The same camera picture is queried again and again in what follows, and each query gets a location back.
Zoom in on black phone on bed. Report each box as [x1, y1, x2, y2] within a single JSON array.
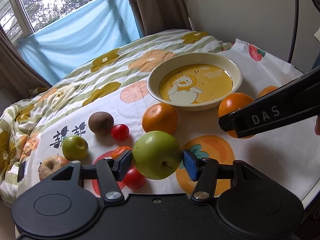
[[17, 160, 27, 183]]

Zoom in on light blue window cloth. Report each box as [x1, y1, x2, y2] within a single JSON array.
[[18, 0, 140, 85]]

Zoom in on cream bowl with duck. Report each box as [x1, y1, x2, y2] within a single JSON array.
[[147, 53, 243, 111]]

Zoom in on floral striped quilt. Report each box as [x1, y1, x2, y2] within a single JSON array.
[[1, 30, 232, 206]]

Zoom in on white fruit print cloth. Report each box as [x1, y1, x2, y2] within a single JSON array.
[[25, 40, 319, 199]]

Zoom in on brown curtain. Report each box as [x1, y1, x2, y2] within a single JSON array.
[[1, 27, 51, 96], [129, 0, 191, 36]]

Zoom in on mandarin orange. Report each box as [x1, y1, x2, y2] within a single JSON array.
[[142, 103, 178, 134]]

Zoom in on brown kiwi fruit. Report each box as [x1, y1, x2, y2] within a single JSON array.
[[88, 112, 114, 135]]

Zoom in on large green apple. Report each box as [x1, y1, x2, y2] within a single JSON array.
[[132, 131, 183, 180]]

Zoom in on brown left curtain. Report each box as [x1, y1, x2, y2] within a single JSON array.
[[1, 27, 51, 96]]

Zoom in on person right hand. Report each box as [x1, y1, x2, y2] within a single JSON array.
[[315, 115, 320, 135]]

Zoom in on small orange behind gripper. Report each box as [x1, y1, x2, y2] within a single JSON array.
[[257, 86, 278, 98]]

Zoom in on brown right curtain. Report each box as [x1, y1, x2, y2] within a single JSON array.
[[129, 0, 191, 36]]

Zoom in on wrinkled old red apple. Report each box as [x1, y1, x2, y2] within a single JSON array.
[[39, 155, 69, 181]]

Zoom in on black cable on wall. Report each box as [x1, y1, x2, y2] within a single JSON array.
[[287, 0, 300, 65]]

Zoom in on red cherry tomato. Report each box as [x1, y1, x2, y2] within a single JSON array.
[[123, 167, 145, 190], [111, 124, 129, 141]]

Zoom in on small green apple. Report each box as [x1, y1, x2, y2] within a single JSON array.
[[62, 135, 88, 161]]

